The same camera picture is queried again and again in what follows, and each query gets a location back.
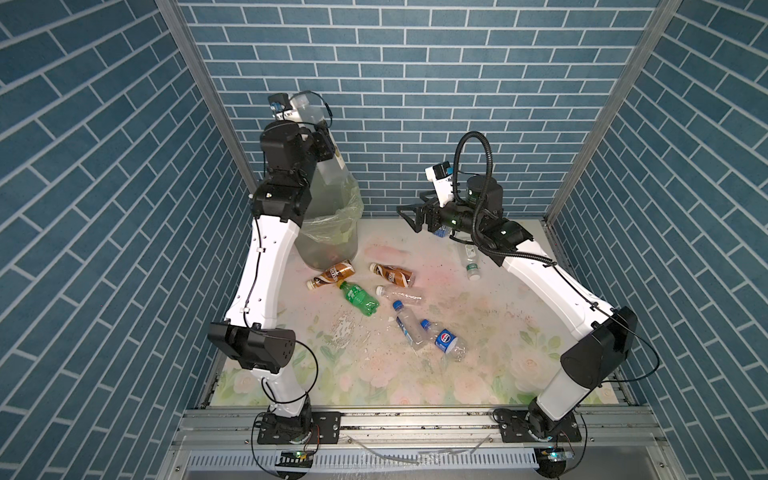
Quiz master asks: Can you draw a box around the blue label Pocari bottle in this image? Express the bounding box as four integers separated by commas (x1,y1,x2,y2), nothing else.
433,226,451,238

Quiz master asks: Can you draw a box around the black corrugated cable hose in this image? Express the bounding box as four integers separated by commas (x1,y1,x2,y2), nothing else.
452,130,556,268

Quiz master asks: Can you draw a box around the brown Nescafe coffee bottle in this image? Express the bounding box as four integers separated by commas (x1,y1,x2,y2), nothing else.
369,262,415,288

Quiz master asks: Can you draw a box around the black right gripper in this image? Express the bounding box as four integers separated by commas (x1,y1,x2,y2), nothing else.
399,189,485,239

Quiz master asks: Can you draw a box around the aluminium mounting rail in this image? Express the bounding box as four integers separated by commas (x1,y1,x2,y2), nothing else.
171,405,665,451

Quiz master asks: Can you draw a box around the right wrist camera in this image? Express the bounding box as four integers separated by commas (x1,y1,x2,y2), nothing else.
425,161,454,208

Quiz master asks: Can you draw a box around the mesh bin with green bag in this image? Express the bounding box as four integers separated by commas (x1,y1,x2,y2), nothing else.
295,154,364,270

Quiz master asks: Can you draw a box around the Pepsi bottle blue label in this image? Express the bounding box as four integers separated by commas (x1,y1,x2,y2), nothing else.
420,319,467,362

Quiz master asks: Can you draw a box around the clear bottle green cap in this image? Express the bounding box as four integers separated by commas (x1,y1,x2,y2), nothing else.
463,244,481,281

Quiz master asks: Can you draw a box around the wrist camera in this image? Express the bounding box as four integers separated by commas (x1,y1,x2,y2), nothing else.
268,93,293,120
425,161,454,208

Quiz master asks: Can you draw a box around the crushed clear bottle white cap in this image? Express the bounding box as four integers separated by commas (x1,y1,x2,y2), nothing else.
375,285,425,305

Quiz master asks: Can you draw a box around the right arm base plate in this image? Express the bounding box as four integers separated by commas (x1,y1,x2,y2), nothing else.
491,408,582,443

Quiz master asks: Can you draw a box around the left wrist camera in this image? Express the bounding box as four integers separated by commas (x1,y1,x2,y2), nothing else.
268,93,293,120

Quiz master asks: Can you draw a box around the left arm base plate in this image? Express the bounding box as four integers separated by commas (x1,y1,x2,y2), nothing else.
254,410,342,445

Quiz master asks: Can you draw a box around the square clear tea bottle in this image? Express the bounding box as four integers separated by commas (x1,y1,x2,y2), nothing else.
284,92,331,128

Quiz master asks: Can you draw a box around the brown coffee bottle near bin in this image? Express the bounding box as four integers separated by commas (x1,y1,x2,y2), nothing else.
306,260,355,290

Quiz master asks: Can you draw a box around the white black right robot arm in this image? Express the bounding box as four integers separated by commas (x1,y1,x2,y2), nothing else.
397,175,637,441

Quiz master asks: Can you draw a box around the clear bottle blue cap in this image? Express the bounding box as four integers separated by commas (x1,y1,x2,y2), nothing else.
393,300,426,351

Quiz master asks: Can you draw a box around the green soda bottle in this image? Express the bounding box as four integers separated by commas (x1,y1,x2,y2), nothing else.
339,281,379,316

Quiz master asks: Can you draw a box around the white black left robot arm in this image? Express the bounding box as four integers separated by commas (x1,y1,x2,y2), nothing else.
208,120,336,442

